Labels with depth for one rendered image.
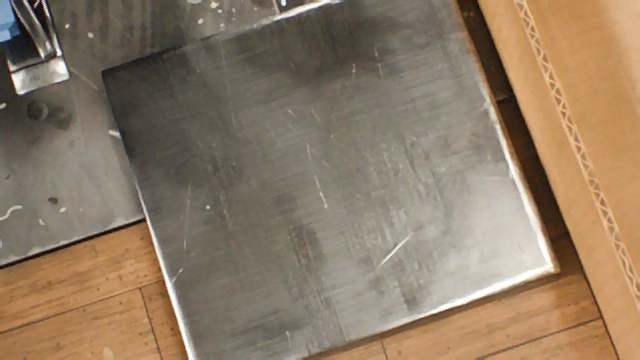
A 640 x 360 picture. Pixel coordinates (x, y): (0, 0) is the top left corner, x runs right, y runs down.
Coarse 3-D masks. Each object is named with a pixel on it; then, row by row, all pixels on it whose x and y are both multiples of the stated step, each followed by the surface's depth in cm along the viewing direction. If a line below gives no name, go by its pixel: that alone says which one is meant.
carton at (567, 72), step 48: (480, 0) 65; (528, 0) 65; (576, 0) 65; (624, 0) 65; (528, 48) 59; (576, 48) 65; (624, 48) 65; (528, 96) 62; (576, 96) 64; (624, 96) 64; (576, 144) 57; (624, 144) 63; (576, 192) 59; (624, 192) 63; (576, 240) 62; (624, 240) 62; (624, 288) 56; (624, 336) 59
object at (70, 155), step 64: (64, 0) 67; (128, 0) 67; (256, 0) 66; (0, 64) 66; (0, 128) 65; (64, 128) 65; (0, 192) 64; (64, 192) 64; (128, 192) 64; (0, 256) 64
